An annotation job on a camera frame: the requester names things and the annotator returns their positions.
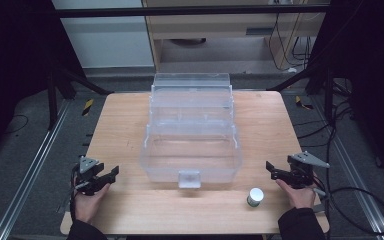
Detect right hand-held gripper black cable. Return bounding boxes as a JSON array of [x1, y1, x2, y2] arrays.
[[312, 173, 384, 236]]

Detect thin black floor cable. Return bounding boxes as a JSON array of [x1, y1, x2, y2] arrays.
[[3, 113, 30, 136]]

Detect left hand-held gripper black cable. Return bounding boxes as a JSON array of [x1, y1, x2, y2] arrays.
[[69, 164, 82, 222]]

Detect yellow black striped tape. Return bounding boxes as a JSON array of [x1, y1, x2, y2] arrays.
[[294, 95, 315, 111], [81, 98, 95, 117]]

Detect clear plastic storage box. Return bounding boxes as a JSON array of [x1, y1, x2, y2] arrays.
[[139, 72, 244, 190]]

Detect person's left hand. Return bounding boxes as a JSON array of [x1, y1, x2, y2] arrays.
[[73, 181, 112, 225]]

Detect light wooden cabinet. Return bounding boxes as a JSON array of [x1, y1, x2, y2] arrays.
[[141, 0, 332, 73]]

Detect hand-held gripper black cable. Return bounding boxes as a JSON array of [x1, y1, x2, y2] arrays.
[[312, 173, 384, 236], [69, 164, 82, 222]]

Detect black horizontal metal bar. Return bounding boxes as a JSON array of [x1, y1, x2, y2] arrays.
[[54, 4, 332, 18]]

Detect small white-lidded jar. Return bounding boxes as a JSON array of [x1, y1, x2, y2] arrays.
[[246, 187, 265, 208]]

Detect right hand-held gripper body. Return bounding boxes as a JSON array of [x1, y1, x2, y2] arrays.
[[286, 150, 331, 190]]

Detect person's right hand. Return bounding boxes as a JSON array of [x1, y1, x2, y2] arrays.
[[275, 178, 318, 211]]

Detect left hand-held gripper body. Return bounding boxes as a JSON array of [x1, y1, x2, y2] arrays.
[[75, 155, 106, 197]]

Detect black curtain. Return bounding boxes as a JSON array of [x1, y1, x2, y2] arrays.
[[0, 0, 87, 164], [306, 0, 384, 186]]

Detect white cabinet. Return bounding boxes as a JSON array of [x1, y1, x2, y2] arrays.
[[51, 0, 155, 70]]

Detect aluminium floor rail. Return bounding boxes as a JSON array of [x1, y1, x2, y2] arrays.
[[311, 95, 384, 240], [0, 99, 73, 240]]

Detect black floor cables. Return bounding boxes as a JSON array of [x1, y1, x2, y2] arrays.
[[292, 78, 358, 149]]

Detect black metal stand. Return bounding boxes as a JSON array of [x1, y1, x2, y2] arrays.
[[265, 61, 336, 125], [45, 56, 115, 132]]

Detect black cables behind cabinet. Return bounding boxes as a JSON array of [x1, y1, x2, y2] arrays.
[[267, 12, 316, 73]]

